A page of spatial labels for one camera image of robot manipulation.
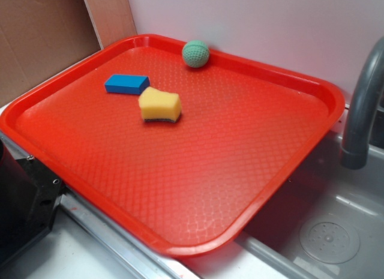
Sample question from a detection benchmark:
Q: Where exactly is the green dimpled ball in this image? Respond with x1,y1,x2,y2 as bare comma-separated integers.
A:
182,40,210,68

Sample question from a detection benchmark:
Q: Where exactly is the yellow sponge with dark base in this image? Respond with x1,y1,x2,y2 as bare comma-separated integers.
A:
138,87,182,122

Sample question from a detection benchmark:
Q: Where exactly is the red plastic tray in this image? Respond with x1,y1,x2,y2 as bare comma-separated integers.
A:
1,35,344,257

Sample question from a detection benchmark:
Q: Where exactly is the blue rectangular block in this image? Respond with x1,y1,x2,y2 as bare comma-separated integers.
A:
104,74,150,95

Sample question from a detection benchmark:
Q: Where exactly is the grey plastic sink basin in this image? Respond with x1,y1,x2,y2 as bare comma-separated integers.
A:
184,118,383,278

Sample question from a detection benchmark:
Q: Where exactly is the grey sink faucet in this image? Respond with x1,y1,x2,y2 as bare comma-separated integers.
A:
340,38,383,170

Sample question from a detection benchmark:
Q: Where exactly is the brown cardboard panel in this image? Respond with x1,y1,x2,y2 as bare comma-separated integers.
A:
1,0,136,106

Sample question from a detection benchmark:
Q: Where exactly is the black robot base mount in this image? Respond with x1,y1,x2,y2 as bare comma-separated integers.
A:
1,143,62,265

